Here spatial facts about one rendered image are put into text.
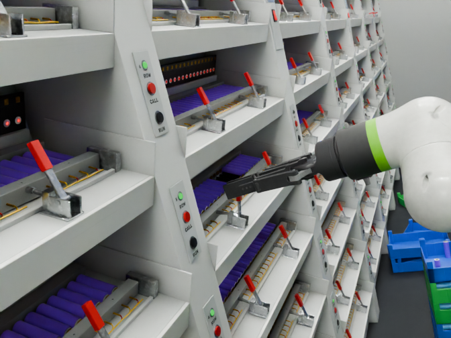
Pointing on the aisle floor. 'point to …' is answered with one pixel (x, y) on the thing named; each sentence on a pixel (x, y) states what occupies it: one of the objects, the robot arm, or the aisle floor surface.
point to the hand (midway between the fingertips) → (242, 186)
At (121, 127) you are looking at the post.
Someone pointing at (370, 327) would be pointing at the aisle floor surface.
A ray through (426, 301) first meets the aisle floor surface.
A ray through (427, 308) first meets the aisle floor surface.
